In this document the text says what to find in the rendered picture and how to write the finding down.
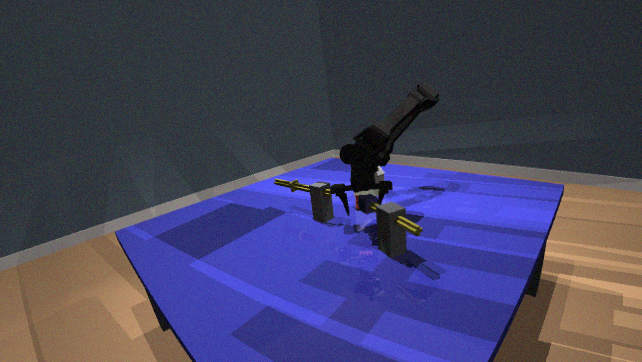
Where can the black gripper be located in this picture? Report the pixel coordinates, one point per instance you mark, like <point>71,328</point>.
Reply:
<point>339,189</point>

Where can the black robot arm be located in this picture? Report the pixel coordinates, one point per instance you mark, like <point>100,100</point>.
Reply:
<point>378,139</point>

